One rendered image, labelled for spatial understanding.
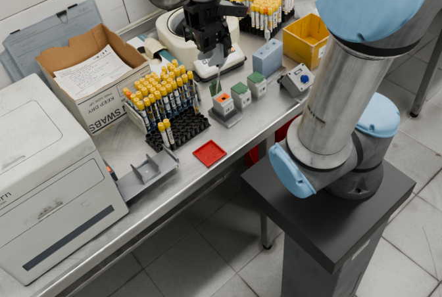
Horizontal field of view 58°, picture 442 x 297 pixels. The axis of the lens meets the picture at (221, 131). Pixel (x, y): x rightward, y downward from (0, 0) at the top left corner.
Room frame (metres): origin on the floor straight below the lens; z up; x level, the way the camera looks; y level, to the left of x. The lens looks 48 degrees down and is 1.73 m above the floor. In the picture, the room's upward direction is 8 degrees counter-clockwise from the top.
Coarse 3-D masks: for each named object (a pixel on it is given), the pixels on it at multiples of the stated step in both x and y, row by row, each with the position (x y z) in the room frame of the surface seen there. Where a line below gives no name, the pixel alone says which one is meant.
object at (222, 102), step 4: (220, 92) 0.84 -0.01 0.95; (224, 92) 0.84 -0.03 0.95; (216, 96) 0.83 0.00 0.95; (220, 96) 0.83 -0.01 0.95; (224, 96) 0.82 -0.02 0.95; (228, 96) 0.82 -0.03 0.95; (212, 100) 0.82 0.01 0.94; (216, 100) 0.81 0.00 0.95; (220, 100) 0.81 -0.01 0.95; (224, 100) 0.81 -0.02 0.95; (228, 100) 0.81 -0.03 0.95; (232, 100) 0.81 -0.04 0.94; (216, 104) 0.81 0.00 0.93; (220, 104) 0.80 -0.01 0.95; (224, 104) 0.80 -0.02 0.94; (228, 104) 0.80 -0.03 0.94; (232, 104) 0.81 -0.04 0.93; (216, 108) 0.81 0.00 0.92; (220, 108) 0.80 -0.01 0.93; (224, 108) 0.79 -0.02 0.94; (228, 108) 0.80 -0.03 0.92; (232, 108) 0.81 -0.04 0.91; (220, 112) 0.80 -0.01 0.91; (224, 112) 0.79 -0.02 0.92
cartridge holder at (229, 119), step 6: (210, 108) 0.84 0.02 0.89; (234, 108) 0.81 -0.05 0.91; (210, 114) 0.83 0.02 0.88; (216, 114) 0.81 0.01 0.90; (222, 114) 0.79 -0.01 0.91; (228, 114) 0.79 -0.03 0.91; (234, 114) 0.81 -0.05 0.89; (222, 120) 0.79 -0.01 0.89; (228, 120) 0.79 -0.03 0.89; (234, 120) 0.78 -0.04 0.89; (228, 126) 0.77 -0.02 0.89
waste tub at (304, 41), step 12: (312, 12) 1.14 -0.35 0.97; (300, 24) 1.11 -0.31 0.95; (312, 24) 1.13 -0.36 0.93; (324, 24) 1.09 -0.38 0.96; (288, 36) 1.05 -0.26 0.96; (300, 36) 1.11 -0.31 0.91; (312, 36) 1.12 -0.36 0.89; (324, 36) 1.08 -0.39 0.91; (288, 48) 1.05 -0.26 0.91; (300, 48) 1.01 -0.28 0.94; (312, 48) 0.96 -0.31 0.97; (324, 48) 0.99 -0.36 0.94; (300, 60) 1.00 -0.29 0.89; (312, 60) 0.97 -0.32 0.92
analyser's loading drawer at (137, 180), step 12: (156, 156) 0.67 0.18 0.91; (168, 156) 0.66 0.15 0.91; (132, 168) 0.63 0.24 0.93; (144, 168) 0.64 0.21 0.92; (156, 168) 0.62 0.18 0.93; (168, 168) 0.62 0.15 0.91; (120, 180) 0.61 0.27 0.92; (132, 180) 0.60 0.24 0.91; (144, 180) 0.59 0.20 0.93; (156, 180) 0.60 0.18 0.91; (120, 192) 0.57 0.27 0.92; (132, 192) 0.57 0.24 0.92
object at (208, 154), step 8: (208, 144) 0.72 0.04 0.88; (216, 144) 0.71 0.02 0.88; (192, 152) 0.69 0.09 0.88; (200, 152) 0.69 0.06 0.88; (208, 152) 0.69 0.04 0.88; (216, 152) 0.68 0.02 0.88; (224, 152) 0.68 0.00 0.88; (200, 160) 0.66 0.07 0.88; (208, 160) 0.66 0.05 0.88; (216, 160) 0.65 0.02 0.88
